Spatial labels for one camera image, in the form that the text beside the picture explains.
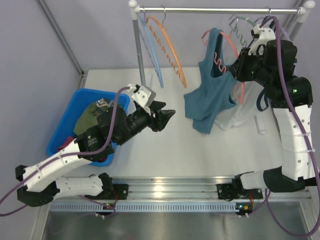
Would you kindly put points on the aluminium mounting rail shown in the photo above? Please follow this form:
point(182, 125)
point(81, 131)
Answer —
point(172, 188)

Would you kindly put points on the dark red garment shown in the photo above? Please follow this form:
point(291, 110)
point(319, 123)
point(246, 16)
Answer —
point(68, 140)

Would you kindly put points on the white navy-trimmed tank top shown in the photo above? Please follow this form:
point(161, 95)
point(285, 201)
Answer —
point(255, 102)

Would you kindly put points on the blue plastic bin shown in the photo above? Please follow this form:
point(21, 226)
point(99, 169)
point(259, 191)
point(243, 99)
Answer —
point(80, 100)

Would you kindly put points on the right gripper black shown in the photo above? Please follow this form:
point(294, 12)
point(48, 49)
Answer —
point(237, 68)

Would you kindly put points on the clothes rack metal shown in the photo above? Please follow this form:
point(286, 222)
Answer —
point(302, 11)

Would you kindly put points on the light blue hanger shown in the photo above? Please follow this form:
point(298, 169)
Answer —
point(149, 46)

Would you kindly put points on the teal tank top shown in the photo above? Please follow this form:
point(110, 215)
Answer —
point(213, 95)

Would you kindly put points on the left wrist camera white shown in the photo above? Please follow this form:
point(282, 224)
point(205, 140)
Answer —
point(142, 95)

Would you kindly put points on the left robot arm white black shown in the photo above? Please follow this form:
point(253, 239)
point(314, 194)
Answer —
point(45, 182)

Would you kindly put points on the olive green garment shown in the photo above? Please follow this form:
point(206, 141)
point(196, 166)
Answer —
point(88, 118)

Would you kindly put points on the purple hanger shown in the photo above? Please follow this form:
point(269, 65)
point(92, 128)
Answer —
point(272, 25)

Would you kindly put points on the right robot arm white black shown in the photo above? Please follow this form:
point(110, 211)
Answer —
point(272, 66)

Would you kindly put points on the slotted cable duct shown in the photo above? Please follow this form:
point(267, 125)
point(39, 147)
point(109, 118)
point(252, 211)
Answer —
point(148, 207)

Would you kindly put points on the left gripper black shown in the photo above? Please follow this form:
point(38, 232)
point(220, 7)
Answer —
point(154, 119)

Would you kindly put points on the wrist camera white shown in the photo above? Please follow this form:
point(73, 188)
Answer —
point(142, 95)
point(261, 36)

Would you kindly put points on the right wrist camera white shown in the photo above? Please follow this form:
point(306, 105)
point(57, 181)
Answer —
point(261, 36)

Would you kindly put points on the pink hanger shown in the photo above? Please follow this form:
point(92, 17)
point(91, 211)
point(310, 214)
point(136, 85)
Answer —
point(223, 69)

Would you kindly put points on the orange hanger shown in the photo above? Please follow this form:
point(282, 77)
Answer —
point(170, 53)

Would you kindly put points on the green hanger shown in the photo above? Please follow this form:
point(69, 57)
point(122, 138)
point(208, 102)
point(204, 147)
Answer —
point(240, 28)

